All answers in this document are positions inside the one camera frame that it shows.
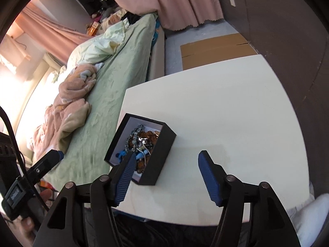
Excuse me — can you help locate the orange box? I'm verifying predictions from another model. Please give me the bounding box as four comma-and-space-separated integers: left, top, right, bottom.
88, 22, 100, 36

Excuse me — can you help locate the green bed sheet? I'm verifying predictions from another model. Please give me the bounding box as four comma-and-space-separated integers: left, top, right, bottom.
33, 13, 159, 194

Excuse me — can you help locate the large brown bead bracelet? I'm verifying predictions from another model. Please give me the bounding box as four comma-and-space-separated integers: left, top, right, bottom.
129, 131, 161, 174

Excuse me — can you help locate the pink fleece blanket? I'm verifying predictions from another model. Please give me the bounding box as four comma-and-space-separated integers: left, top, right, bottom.
27, 63, 98, 158

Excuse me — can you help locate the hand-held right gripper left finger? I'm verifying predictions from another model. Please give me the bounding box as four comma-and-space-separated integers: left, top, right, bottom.
33, 151, 137, 247

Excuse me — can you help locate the black jewelry box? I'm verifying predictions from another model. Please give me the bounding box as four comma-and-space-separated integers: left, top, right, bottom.
104, 113, 177, 186

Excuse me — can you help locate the flat cardboard sheet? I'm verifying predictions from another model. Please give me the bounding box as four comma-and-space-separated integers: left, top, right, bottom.
180, 33, 258, 71

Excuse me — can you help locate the silver chain necklace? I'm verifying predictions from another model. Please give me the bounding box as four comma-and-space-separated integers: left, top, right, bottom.
126, 124, 155, 150

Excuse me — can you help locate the pink curtain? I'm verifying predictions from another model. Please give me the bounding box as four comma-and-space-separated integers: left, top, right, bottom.
12, 5, 96, 68
98, 0, 224, 31

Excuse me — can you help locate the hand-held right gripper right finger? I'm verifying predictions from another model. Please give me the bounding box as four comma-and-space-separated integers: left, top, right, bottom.
197, 150, 301, 247

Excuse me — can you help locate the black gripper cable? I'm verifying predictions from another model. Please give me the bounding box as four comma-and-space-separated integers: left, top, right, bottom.
0, 106, 50, 210

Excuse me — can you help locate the blue braided bracelet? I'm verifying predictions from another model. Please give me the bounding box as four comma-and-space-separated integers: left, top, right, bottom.
115, 150, 145, 160

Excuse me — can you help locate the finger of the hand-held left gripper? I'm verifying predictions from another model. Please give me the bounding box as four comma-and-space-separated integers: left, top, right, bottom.
27, 149, 64, 184

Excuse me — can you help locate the white pillow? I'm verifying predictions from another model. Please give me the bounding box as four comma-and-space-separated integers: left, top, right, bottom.
287, 192, 322, 240

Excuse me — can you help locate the pale green pillow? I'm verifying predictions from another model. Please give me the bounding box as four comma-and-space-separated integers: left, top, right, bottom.
67, 21, 129, 65

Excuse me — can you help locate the person's left hand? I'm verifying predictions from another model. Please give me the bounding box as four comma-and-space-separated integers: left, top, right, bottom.
10, 215, 39, 246

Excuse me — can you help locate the white bed base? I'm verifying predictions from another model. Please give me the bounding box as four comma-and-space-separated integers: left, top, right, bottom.
148, 27, 166, 82

